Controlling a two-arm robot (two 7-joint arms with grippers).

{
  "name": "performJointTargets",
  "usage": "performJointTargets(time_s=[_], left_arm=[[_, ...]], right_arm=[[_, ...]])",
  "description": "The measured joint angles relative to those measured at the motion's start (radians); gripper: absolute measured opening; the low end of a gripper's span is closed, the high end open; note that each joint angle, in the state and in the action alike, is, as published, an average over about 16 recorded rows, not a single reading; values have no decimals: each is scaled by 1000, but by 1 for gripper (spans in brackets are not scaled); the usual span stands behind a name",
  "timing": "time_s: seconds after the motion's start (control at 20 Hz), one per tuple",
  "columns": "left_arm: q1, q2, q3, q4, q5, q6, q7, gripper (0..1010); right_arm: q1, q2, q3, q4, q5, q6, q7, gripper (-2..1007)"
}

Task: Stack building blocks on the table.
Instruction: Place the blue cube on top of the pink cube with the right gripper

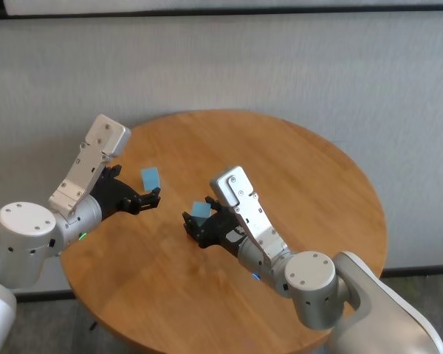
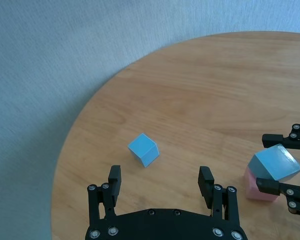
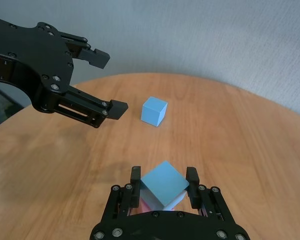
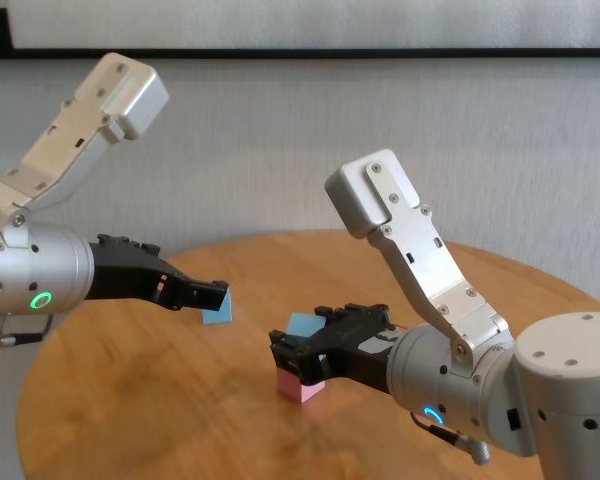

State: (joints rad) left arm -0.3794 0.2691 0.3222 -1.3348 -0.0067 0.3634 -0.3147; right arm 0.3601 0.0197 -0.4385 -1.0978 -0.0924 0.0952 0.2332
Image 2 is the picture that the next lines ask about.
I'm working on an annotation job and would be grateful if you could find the blue cube block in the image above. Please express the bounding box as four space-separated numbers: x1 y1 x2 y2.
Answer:
127 133 161 169
247 143 300 183

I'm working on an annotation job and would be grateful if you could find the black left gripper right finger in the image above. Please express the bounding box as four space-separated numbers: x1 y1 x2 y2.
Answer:
197 166 241 222

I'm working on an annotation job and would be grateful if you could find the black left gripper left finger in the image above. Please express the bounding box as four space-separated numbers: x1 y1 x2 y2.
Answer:
86 164 123 221

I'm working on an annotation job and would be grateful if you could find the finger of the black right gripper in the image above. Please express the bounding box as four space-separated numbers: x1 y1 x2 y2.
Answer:
261 123 300 151
256 177 300 218

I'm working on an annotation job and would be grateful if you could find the pink cube block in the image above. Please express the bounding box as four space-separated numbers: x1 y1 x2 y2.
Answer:
244 166 278 202

